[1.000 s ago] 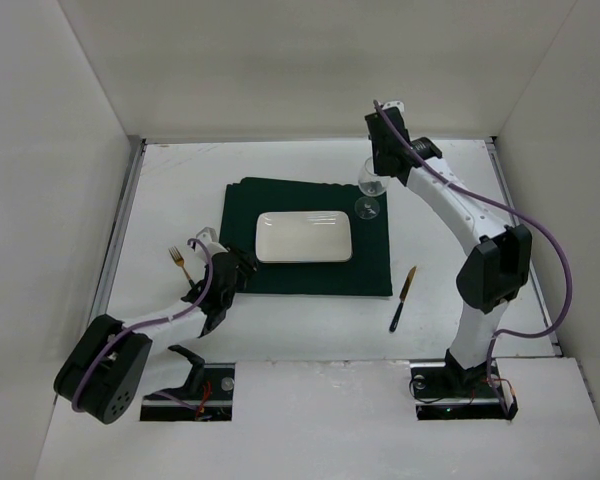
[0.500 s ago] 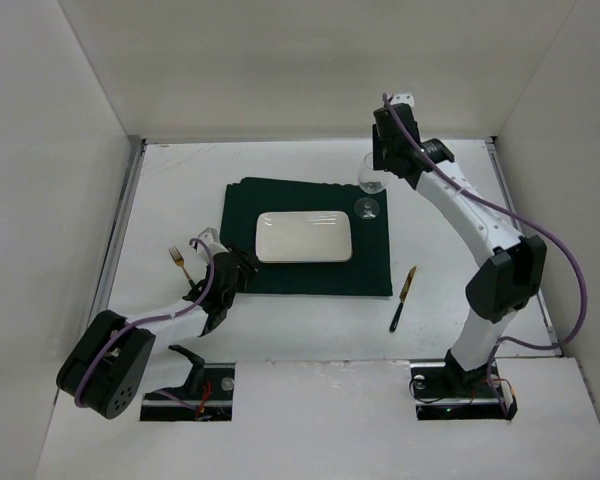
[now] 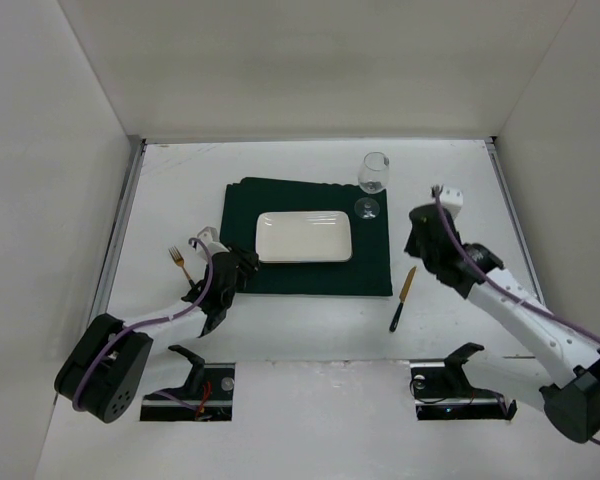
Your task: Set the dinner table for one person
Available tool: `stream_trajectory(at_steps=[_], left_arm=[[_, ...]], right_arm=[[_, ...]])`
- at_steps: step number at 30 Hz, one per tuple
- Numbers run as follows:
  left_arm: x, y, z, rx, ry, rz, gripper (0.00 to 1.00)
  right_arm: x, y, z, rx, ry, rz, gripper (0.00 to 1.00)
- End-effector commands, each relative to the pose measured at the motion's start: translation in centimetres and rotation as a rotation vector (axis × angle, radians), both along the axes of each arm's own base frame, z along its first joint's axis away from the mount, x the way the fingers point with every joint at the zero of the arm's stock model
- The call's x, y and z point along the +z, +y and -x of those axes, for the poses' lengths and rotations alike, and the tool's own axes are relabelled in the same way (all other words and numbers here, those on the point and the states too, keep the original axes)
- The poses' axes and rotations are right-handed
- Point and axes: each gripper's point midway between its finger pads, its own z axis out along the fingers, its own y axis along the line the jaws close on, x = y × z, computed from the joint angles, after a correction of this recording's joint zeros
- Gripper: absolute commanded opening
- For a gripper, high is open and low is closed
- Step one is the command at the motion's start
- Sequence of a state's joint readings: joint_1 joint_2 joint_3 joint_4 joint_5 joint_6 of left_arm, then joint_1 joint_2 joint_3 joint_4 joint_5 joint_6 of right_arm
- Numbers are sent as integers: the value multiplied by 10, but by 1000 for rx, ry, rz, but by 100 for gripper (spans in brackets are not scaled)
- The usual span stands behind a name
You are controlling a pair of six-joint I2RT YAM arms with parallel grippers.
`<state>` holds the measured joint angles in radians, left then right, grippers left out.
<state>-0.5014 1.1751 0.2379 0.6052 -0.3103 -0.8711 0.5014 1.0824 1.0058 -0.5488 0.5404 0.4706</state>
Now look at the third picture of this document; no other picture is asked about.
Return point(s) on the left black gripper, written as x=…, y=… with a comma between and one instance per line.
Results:
x=237, y=265

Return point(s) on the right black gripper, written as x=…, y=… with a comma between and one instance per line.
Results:
x=425, y=240

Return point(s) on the white rectangular plate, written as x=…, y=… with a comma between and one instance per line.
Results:
x=303, y=237

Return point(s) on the clear wine glass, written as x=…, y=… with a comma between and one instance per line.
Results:
x=373, y=178

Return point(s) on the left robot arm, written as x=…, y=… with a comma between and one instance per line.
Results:
x=115, y=361

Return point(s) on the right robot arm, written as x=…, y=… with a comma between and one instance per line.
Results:
x=562, y=376

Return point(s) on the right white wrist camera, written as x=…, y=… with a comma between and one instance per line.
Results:
x=452, y=199

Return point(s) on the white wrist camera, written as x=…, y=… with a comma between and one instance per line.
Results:
x=452, y=199
x=206, y=243

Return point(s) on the gold knife dark handle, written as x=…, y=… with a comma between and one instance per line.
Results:
x=402, y=298

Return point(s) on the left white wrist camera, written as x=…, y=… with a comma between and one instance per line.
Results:
x=206, y=243

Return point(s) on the gold fork dark handle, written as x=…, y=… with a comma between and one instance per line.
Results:
x=179, y=261

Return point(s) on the right aluminium table rail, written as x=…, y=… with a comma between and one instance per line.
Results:
x=491, y=147

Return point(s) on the aluminium table rail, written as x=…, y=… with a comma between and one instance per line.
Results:
x=110, y=263
x=491, y=147

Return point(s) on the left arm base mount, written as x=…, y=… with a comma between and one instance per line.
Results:
x=201, y=391

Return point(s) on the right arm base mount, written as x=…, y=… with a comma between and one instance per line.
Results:
x=442, y=392

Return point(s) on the left aluminium table rail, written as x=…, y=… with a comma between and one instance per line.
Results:
x=110, y=263

